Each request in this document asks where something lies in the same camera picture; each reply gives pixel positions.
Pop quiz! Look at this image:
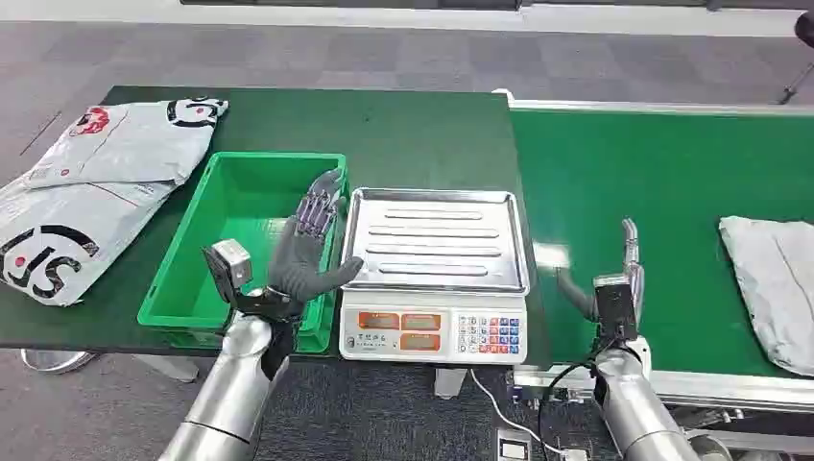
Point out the black stand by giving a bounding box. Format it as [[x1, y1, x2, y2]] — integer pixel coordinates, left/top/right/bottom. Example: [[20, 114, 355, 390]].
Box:
[[778, 11, 814, 107]]

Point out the white electronic weighing scale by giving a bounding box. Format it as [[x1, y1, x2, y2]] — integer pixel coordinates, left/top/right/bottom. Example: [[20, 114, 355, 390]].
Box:
[[338, 186, 532, 367]]

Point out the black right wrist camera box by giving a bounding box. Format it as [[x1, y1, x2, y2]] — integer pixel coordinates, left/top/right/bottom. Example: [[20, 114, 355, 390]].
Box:
[[592, 275, 639, 346]]

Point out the green plastic crate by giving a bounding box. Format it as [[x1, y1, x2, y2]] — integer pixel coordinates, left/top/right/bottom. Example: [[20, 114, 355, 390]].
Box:
[[136, 151, 349, 355]]

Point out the plain grey parcel bag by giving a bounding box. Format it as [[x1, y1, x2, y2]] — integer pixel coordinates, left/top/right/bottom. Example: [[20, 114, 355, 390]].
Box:
[[718, 215, 814, 378]]

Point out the white power socket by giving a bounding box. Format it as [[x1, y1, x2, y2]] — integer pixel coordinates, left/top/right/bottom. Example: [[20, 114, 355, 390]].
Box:
[[494, 427, 530, 461]]

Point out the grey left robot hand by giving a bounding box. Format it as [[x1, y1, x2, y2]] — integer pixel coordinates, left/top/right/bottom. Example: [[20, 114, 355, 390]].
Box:
[[267, 168, 365, 304]]

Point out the grey parcel with red logo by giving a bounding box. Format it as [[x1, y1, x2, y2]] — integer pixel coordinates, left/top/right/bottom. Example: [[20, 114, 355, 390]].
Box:
[[25, 96, 229, 191]]

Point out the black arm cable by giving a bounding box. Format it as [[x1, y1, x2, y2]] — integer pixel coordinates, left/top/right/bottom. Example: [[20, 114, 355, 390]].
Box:
[[537, 359, 600, 449]]

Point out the white cable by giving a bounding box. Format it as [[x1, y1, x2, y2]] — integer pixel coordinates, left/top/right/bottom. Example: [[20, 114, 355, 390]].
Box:
[[469, 368, 567, 457]]

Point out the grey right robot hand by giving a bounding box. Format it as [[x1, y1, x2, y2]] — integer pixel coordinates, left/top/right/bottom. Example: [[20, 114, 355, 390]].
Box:
[[556, 218, 647, 326]]

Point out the steel scale pan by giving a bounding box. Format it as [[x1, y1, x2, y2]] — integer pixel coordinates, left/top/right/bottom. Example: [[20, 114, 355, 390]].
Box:
[[341, 186, 532, 297]]

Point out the green conveyor belt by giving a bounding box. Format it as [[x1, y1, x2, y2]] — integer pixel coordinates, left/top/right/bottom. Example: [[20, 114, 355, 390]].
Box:
[[492, 87, 814, 415]]

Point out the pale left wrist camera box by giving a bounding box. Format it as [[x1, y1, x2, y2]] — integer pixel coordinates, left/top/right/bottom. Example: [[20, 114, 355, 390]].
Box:
[[203, 238, 253, 304]]

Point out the large grey parcel black print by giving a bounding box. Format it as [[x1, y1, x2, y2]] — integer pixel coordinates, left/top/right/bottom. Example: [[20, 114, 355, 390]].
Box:
[[0, 171, 177, 308]]

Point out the round metal base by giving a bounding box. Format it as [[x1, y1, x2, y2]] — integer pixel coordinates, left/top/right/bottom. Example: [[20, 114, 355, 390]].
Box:
[[20, 348, 97, 376]]

